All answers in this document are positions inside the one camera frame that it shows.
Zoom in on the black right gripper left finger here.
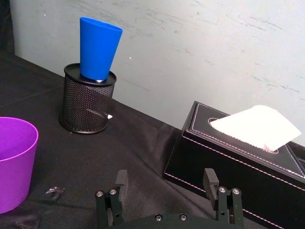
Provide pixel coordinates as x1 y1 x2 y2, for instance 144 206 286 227
95 169 129 229

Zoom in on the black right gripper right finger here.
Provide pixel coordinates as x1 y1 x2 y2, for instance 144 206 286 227
203 168 245 226

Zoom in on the black leather tissue box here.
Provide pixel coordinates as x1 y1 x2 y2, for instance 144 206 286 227
163 101 305 229

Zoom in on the black table cloth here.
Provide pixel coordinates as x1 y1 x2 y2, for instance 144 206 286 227
0 53 263 229

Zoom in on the white tissue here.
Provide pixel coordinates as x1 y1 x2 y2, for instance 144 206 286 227
209 104 302 152

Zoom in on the black mesh pen holder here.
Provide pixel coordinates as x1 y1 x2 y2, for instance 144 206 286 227
59 63 118 134

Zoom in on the purple plastic cup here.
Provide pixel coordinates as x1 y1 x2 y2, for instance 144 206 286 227
0 116 39 215

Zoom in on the blue plastic cup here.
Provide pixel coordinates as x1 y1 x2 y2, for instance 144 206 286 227
79 16 123 81

